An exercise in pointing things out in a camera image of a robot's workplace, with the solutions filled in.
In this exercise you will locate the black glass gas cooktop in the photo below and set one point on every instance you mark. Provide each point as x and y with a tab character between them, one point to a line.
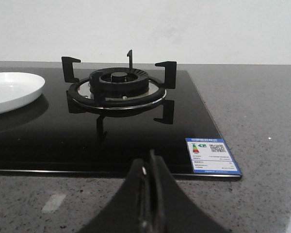
53	135

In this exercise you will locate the blue energy label sticker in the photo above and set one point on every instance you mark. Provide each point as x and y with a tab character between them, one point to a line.
211	156

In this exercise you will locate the white round plate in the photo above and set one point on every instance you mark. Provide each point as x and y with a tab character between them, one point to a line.
18	89

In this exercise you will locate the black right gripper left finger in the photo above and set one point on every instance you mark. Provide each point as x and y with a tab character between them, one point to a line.
124	212

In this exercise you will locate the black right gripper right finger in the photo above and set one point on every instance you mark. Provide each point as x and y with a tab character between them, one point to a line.
173	209

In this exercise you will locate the right black gas burner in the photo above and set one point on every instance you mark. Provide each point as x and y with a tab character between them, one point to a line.
117	88

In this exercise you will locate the right black pan support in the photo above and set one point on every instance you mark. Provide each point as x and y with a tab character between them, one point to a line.
170	70

